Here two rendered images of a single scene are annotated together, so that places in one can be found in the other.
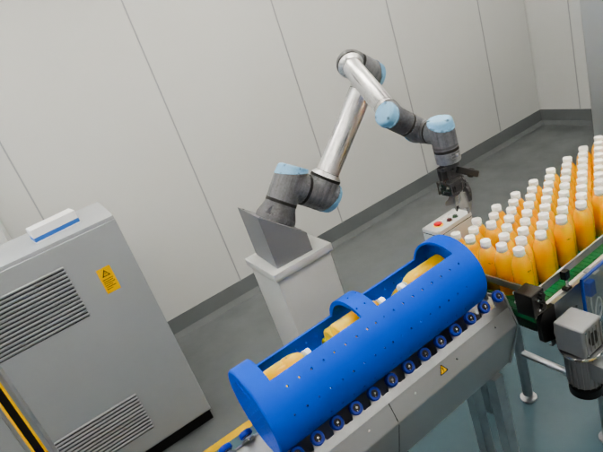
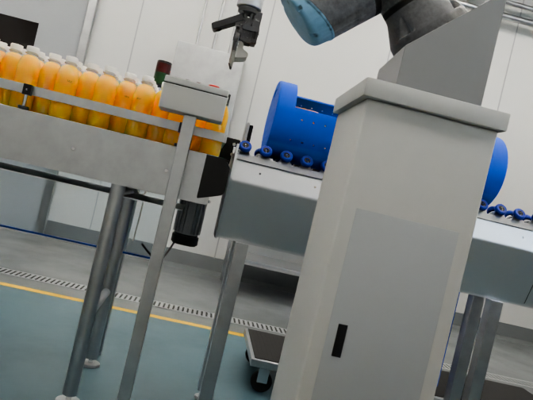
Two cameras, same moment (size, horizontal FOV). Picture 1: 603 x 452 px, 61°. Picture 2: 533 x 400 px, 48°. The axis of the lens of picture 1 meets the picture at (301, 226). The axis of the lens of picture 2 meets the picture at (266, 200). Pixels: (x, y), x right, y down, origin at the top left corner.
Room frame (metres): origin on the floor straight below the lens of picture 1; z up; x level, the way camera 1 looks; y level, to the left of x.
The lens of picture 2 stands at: (3.67, 0.28, 0.81)
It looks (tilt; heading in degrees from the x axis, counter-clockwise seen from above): 0 degrees down; 198
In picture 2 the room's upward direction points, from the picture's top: 13 degrees clockwise
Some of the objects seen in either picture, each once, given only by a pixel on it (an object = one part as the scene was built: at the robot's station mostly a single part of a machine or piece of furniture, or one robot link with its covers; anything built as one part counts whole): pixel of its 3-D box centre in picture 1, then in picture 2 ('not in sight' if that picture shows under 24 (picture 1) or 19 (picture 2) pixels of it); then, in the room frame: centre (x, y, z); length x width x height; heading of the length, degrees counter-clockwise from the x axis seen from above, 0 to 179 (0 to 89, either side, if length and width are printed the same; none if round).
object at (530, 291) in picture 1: (529, 301); (228, 151); (1.47, -0.66, 0.95); 0.10 x 0.07 x 0.10; 25
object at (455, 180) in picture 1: (450, 178); (247, 27); (1.76, -0.58, 1.37); 0.09 x 0.08 x 0.12; 116
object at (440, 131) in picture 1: (441, 134); not in sight; (1.77, -0.58, 1.54); 0.10 x 0.09 x 0.12; 20
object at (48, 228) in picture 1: (53, 225); not in sight; (2.73, 1.25, 1.48); 0.24 x 0.12 x 0.08; 122
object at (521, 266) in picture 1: (523, 274); not in sight; (1.57, -0.70, 0.99); 0.07 x 0.07 x 0.19
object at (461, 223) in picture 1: (449, 230); (193, 100); (1.99, -0.59, 1.05); 0.20 x 0.10 x 0.10; 115
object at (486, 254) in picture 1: (490, 265); not in sight; (1.70, -0.63, 0.99); 0.07 x 0.07 x 0.19
